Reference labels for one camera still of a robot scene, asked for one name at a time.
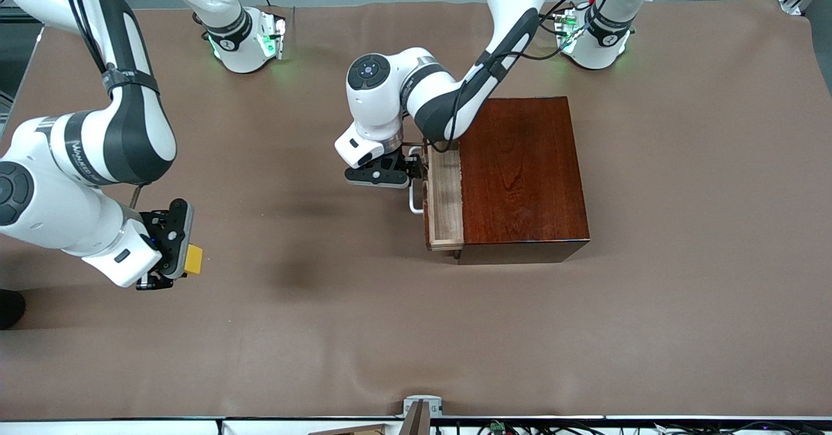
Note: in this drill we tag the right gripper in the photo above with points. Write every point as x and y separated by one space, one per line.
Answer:
153 227

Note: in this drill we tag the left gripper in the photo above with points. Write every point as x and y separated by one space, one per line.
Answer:
402 160

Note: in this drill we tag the yellow block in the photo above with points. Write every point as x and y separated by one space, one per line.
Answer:
194 259

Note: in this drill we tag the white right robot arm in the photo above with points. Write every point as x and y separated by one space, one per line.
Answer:
39 214

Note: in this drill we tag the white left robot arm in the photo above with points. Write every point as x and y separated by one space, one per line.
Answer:
377 106

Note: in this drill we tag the dark wooden drawer cabinet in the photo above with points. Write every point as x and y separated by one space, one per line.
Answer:
526 181

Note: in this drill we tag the black round object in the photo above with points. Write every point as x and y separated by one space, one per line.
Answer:
10 308

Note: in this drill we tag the brown table cover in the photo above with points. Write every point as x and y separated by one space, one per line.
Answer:
325 344

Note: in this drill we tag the tan wooden piece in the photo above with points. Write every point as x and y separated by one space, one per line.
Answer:
357 430

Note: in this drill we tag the grey metal bracket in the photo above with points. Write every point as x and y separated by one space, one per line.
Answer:
422 401

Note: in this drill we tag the grey brown camera pole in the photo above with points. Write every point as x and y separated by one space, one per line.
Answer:
416 422

